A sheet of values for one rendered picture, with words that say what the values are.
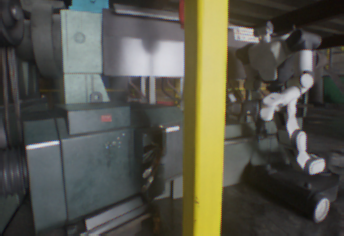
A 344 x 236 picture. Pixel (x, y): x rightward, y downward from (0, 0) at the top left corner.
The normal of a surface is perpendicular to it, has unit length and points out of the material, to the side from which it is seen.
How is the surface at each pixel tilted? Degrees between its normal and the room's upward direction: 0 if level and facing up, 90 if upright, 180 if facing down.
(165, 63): 90
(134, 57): 90
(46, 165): 90
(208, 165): 90
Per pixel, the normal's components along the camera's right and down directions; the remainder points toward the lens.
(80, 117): 0.65, 0.09
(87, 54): 0.37, 0.11
